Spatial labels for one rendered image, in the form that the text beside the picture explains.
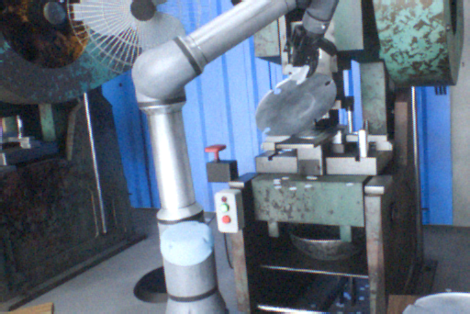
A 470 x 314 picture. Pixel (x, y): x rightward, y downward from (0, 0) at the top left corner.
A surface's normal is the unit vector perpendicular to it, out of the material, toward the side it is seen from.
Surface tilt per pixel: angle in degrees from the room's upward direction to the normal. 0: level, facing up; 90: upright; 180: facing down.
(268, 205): 90
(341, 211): 90
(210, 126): 90
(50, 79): 90
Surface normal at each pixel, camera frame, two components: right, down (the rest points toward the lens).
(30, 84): 0.92, 0.00
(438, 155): -0.36, 0.17
